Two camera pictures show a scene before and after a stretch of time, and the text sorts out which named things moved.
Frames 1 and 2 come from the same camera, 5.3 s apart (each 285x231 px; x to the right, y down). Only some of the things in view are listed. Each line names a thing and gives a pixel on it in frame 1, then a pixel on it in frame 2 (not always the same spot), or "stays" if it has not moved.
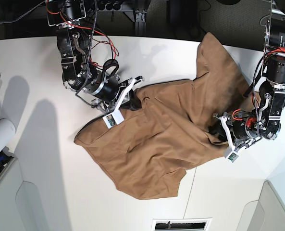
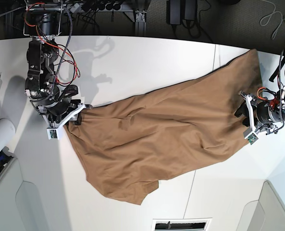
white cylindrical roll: x=0 y=134 stays
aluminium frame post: x=140 y=23 stays
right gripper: x=238 y=128 to x=263 y=114
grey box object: x=14 y=204 stays
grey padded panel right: x=266 y=213 stays
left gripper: x=109 y=92 to x=57 y=113
